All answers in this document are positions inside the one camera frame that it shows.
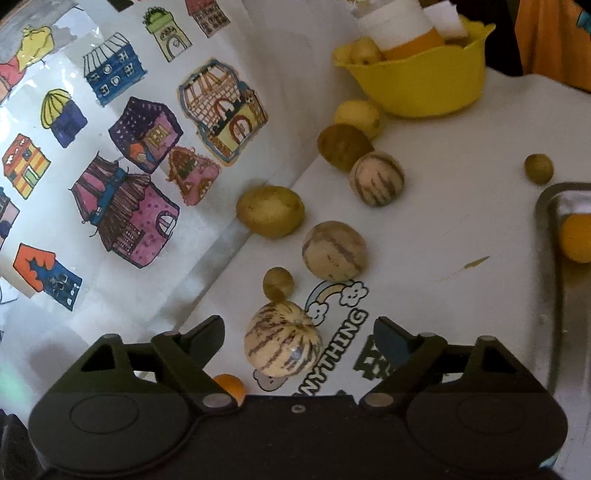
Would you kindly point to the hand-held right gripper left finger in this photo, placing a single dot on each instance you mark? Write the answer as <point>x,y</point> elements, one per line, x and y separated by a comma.
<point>210,339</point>

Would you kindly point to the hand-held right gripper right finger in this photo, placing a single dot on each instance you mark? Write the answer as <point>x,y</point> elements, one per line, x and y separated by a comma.
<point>388,340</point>

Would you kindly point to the striped pepino melon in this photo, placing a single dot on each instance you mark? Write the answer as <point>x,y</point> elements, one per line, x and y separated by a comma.
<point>376,179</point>
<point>334,250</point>
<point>281,339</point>

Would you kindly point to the yellow-brown oval fruit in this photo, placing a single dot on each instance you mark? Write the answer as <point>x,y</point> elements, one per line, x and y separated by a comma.
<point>270,211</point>

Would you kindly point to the metal tray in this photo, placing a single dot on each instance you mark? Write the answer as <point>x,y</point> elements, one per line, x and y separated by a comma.
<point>551,277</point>

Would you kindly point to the brown oval fruit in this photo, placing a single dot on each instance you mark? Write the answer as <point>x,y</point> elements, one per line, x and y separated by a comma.
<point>341,146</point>

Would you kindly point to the yellow plastic bowl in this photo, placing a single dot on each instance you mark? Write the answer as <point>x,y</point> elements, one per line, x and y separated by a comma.
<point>415,83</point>

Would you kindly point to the small orange fruit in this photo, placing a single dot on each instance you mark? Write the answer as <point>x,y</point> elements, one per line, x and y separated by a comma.
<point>230,386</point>

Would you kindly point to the small olive-green fruit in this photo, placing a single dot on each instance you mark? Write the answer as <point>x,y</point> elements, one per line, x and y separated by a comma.
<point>278,283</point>
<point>539,169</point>

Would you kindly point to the white printed tablecloth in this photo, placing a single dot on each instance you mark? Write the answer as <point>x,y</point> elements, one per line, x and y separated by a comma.
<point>461,230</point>

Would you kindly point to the round yellow fruit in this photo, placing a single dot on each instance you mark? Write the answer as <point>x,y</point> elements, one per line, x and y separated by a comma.
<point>358,117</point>

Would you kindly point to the house-print sheet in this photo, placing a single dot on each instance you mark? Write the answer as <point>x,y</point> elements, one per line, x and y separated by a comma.
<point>138,69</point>

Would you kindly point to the yellow fruit in bowl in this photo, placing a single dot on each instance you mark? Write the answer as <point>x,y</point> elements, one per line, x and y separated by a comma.
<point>364,50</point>

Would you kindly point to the white plastic bottle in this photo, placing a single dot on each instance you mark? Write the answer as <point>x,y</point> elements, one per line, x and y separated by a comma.
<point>392,23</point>

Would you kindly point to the white folded paper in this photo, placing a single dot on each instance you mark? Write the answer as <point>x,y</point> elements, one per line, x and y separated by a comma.
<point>445,18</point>

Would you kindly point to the orange cloth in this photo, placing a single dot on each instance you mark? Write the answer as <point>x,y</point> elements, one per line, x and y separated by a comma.
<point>554,37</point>

